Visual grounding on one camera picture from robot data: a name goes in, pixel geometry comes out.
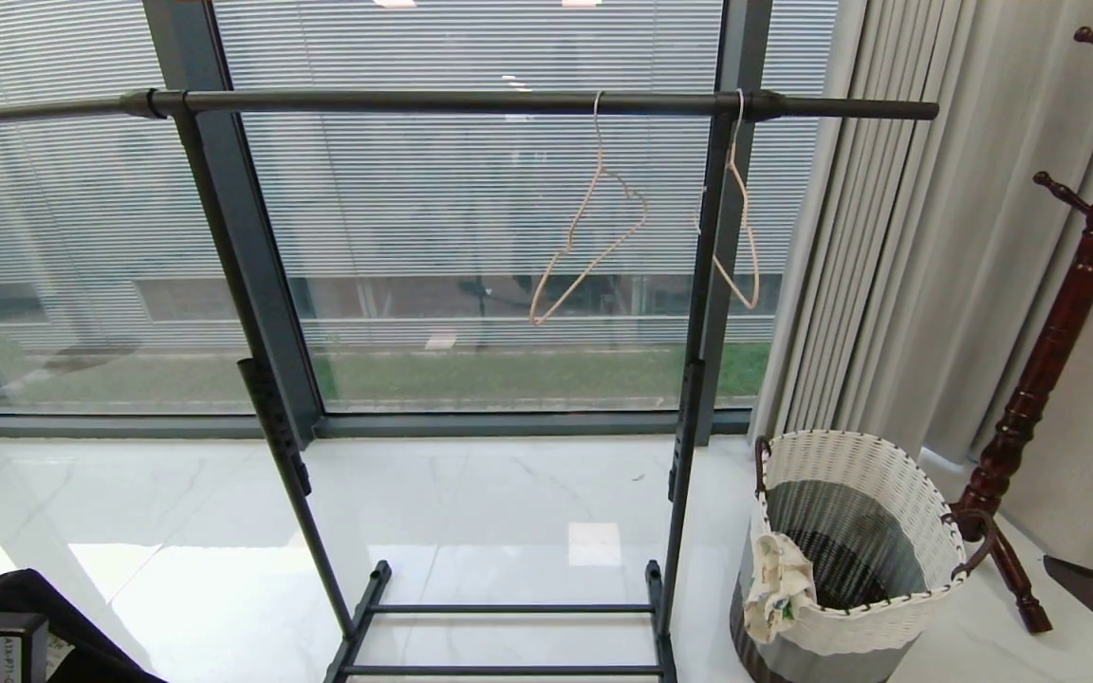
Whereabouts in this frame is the pink clothes hanger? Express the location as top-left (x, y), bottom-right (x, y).
top-left (695, 90), bottom-right (762, 312)
top-left (528, 91), bottom-right (650, 327)

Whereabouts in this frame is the white laundry basket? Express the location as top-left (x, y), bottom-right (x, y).
top-left (729, 429), bottom-right (996, 683)

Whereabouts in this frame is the black clothes rack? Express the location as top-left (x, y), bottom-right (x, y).
top-left (0, 88), bottom-right (940, 683)

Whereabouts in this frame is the dark red wooden coat stand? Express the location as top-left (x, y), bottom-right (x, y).
top-left (947, 27), bottom-right (1093, 635)

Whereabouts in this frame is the cream printed garment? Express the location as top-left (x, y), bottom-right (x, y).
top-left (743, 531), bottom-right (819, 645)

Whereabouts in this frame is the window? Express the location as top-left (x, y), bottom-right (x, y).
top-left (0, 0), bottom-right (840, 442)

